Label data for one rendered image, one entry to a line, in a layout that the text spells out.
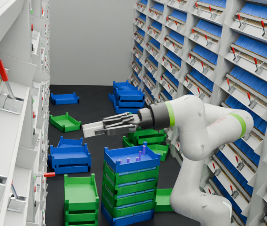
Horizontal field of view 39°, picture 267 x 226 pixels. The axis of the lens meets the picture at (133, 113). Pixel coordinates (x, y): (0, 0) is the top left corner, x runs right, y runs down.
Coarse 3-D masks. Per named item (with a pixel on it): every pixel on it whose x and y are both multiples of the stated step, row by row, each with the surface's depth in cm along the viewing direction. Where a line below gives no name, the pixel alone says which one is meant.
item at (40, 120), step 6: (42, 120) 158; (36, 126) 158; (36, 132) 154; (36, 150) 140; (36, 156) 136; (36, 162) 132; (36, 168) 128; (36, 180) 121; (36, 186) 118; (36, 192) 115; (36, 204) 103; (36, 210) 103
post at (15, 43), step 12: (24, 0) 75; (24, 12) 76; (12, 24) 76; (24, 24) 76; (12, 36) 77; (24, 36) 77; (0, 48) 77; (12, 48) 78; (24, 48) 78; (24, 60) 79; (24, 120) 84; (24, 132) 85; (24, 144) 86
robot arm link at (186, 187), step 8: (208, 104) 177; (208, 112) 173; (216, 112) 171; (208, 120) 173; (216, 120) 171; (184, 160) 177; (184, 168) 175; (192, 168) 174; (200, 168) 175; (184, 176) 174; (192, 176) 173; (200, 176) 175; (176, 184) 176; (184, 184) 173; (192, 184) 173; (176, 192) 174; (184, 192) 172; (192, 192) 172; (176, 200) 173; (184, 200) 171; (192, 200) 169; (176, 208) 173; (184, 208) 170
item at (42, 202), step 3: (42, 201) 171; (42, 204) 172; (39, 207) 172; (42, 207) 172; (39, 210) 172; (39, 213) 170; (39, 216) 168; (39, 219) 166; (39, 222) 164; (39, 225) 162
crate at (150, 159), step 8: (144, 144) 252; (104, 152) 242; (112, 152) 245; (120, 152) 248; (128, 152) 251; (136, 152) 254; (152, 152) 247; (112, 160) 231; (144, 160) 234; (152, 160) 236; (112, 168) 232; (120, 168) 227; (128, 168) 230; (136, 168) 233
